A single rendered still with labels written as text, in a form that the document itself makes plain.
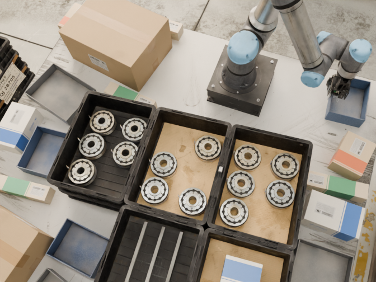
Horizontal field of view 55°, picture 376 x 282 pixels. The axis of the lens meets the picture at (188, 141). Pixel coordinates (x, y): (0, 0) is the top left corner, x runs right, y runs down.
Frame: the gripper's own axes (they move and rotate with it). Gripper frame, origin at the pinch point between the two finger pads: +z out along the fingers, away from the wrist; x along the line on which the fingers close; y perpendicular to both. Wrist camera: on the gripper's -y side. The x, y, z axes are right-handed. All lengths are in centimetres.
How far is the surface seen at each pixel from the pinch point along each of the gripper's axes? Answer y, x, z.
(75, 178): 71, -88, -10
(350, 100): -2.5, 9.3, 4.9
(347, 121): 10.0, 8.6, 2.2
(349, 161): 30.4, 10.9, -2.2
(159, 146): 48, -62, -8
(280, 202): 57, -13, -11
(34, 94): 35, -132, 5
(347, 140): 21.5, 9.0, -2.2
